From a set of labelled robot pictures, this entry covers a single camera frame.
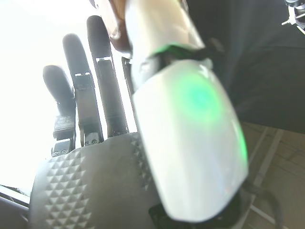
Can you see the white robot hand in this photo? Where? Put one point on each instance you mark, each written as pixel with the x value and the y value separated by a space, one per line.
pixel 190 143

